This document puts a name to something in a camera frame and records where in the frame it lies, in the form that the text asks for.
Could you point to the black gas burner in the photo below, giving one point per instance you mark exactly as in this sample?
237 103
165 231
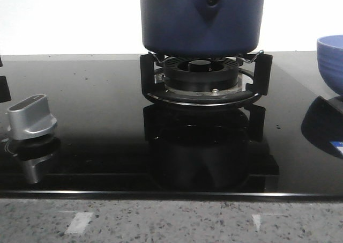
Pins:
200 75

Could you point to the black glass cooktop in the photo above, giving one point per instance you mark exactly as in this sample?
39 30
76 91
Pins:
110 142

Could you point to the blue ceramic bowl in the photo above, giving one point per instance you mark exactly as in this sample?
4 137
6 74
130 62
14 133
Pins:
329 61

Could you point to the blue label sticker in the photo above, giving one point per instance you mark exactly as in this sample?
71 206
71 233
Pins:
338 146

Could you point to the black left pot support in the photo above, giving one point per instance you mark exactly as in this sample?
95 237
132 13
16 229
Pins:
5 95

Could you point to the blue cooking pot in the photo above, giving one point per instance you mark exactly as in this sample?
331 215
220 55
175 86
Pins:
201 28

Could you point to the black pot support grate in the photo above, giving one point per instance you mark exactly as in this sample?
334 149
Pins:
253 82

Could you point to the silver stove knob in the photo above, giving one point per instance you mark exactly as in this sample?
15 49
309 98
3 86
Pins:
31 118

